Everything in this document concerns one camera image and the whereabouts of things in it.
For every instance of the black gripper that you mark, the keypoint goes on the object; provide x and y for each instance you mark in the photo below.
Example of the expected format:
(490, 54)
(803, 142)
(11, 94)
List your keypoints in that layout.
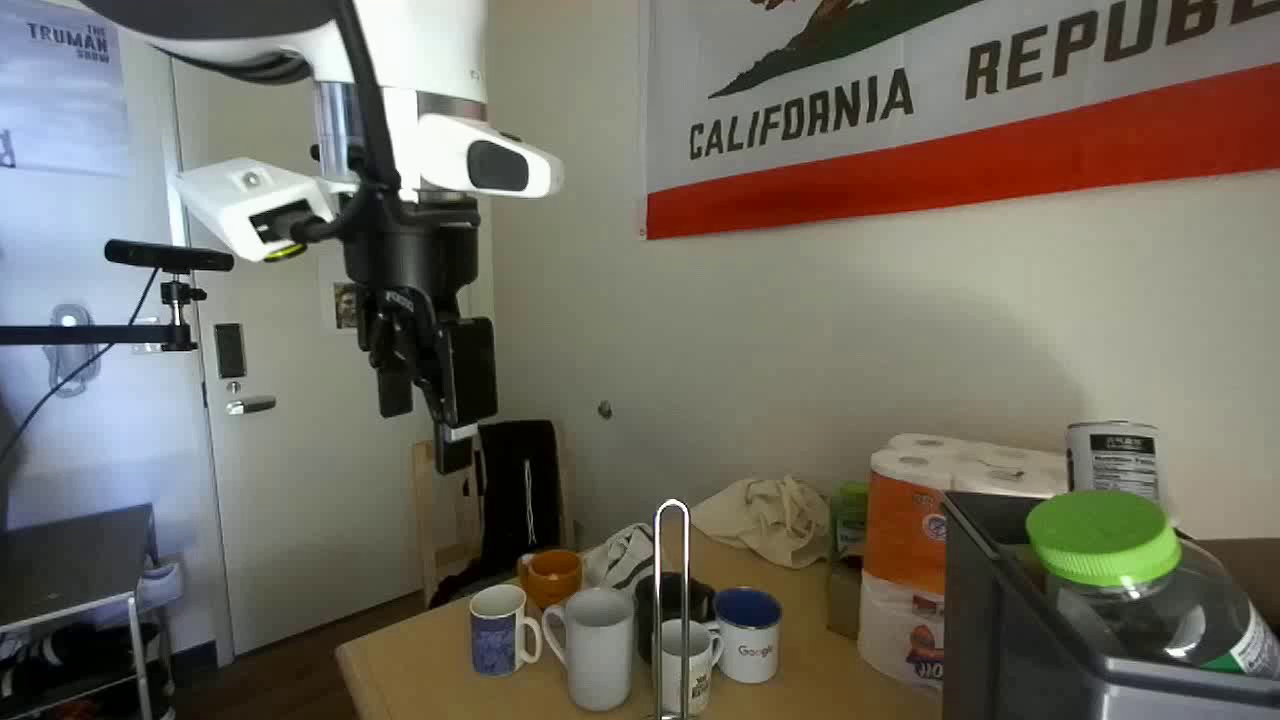
(421, 246)

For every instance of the gray metal bin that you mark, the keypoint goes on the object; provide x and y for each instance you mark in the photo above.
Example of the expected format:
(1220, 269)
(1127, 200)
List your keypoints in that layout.
(1012, 643)

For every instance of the green jar lid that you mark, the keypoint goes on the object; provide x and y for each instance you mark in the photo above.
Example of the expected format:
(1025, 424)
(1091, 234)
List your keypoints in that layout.
(1100, 536)

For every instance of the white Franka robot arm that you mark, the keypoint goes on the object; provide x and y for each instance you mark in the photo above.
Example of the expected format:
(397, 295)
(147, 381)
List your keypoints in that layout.
(414, 54)

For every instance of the clear plastic jar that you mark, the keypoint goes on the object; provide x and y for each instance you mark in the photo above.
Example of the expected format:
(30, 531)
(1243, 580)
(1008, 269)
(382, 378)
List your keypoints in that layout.
(1175, 612)

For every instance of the small photo on door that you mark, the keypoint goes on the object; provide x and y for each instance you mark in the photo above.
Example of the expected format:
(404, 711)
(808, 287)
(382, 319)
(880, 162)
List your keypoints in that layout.
(344, 305)

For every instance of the black bag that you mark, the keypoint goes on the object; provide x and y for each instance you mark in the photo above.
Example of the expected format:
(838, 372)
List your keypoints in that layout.
(521, 494)

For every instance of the cardboard piece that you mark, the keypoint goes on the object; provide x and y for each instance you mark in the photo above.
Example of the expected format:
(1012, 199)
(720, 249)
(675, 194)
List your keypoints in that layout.
(440, 524)

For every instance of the white door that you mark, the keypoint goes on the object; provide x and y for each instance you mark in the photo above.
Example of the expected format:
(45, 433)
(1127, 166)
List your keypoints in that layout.
(293, 505)

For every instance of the black door keypad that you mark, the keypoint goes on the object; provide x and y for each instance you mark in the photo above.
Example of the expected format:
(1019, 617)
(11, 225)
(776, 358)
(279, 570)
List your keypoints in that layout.
(230, 350)

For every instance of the orange mug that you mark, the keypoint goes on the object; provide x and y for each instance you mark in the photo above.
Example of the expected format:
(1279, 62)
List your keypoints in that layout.
(548, 576)

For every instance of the white cloth with dark print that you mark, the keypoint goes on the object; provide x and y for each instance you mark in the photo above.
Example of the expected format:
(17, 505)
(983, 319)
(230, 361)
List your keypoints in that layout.
(621, 559)

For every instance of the white mug with blue print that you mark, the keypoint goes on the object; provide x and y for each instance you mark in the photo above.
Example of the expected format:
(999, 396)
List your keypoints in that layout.
(499, 633)

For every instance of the tall white mug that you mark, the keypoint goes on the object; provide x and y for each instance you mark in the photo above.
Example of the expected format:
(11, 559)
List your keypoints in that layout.
(594, 653)

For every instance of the black mug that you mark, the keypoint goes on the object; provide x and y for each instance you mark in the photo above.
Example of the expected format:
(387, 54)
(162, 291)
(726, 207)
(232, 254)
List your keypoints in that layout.
(699, 597)

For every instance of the beige cloth bag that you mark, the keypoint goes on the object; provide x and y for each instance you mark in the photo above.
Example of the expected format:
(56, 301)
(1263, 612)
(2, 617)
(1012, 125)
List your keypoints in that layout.
(767, 518)

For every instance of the small white mug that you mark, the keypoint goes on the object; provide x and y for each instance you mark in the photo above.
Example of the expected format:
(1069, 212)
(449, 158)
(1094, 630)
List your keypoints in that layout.
(699, 665)

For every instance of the metal cart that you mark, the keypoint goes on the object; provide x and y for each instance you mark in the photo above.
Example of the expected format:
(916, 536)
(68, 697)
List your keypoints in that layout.
(73, 572)

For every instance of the white mug with blue interior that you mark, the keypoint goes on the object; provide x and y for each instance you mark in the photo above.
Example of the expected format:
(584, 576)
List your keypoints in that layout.
(749, 643)

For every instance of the green plastic bottle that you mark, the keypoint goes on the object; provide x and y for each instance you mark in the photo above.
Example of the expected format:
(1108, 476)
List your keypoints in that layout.
(846, 553)

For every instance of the orange paper towel pack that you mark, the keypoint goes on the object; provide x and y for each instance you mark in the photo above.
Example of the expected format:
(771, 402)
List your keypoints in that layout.
(906, 561)

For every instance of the California Republic flag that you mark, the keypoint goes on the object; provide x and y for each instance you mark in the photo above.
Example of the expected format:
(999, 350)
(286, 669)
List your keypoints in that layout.
(935, 94)

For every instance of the white can with black label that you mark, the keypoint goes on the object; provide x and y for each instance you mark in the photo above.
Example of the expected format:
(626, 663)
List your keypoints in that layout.
(1115, 460)

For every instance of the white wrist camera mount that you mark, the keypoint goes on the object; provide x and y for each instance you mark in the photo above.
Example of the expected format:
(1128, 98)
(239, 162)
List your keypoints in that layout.
(242, 200)

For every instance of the black stereo camera bar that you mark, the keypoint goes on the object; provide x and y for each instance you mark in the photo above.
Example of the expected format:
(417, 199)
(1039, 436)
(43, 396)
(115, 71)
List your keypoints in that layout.
(166, 254)

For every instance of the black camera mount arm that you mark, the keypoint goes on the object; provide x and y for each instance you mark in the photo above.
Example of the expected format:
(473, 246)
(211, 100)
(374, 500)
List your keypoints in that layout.
(94, 335)

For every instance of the white wall poster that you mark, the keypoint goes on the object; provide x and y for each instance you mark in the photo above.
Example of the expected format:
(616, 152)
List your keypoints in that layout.
(63, 83)

